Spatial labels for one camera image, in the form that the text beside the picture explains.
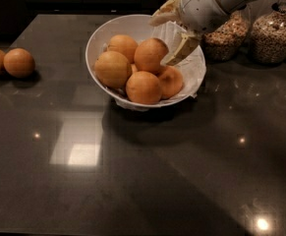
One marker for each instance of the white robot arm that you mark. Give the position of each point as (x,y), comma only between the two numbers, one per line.
(229,6)

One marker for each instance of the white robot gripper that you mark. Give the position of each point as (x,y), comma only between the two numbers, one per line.
(200,7)

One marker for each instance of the right glass jar with grains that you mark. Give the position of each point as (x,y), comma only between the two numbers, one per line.
(268,36)

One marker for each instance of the white bowl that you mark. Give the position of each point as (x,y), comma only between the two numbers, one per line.
(129,25)

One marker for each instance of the hidden middle orange in bowl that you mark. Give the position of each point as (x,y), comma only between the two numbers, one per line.
(134,68)

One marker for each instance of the white paper bowl liner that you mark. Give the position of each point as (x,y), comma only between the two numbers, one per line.
(190,69)

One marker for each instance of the middle glass jar with cereal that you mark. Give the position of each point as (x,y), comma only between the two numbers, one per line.
(224,43)

